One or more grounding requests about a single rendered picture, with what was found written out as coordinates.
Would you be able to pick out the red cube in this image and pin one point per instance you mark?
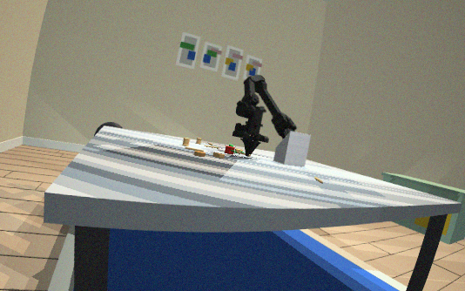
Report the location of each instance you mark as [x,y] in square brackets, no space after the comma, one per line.
[228,149]

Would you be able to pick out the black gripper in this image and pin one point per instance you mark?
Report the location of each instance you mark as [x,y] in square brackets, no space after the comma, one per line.
[251,142]

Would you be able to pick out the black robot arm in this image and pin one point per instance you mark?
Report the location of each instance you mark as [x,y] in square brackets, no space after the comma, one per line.
[248,106]

